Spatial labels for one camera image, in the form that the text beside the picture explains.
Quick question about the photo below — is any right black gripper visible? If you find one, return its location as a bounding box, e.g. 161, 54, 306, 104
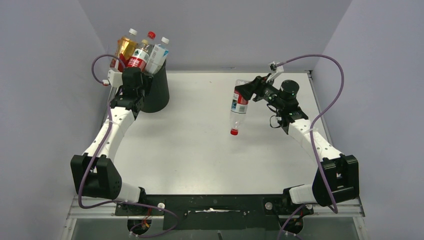
236, 73, 285, 111

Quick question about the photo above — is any clear bottle red blue label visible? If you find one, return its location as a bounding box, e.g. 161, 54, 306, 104
230, 88, 249, 136

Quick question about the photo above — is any black plastic waste bin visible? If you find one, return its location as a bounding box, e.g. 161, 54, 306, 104
141, 60, 170, 113

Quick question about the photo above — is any clear bottle blue white label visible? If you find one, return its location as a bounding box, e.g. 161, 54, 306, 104
144, 37, 170, 75

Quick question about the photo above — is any gold red tea bottle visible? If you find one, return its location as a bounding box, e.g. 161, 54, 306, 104
109, 28, 138, 72

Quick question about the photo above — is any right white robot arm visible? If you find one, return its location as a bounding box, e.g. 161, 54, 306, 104
234, 76, 360, 214

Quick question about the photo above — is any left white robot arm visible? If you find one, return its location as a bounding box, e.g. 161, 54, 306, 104
70, 67, 152, 209

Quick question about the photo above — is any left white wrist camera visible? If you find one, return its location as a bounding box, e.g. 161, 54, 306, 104
101, 68, 123, 88

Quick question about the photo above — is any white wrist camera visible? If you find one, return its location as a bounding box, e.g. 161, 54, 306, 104
101, 68, 123, 88
266, 61, 285, 83

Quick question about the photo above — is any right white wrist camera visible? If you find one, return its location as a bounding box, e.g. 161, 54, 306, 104
266, 61, 285, 83

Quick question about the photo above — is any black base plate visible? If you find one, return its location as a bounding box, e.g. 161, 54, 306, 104
115, 193, 314, 231

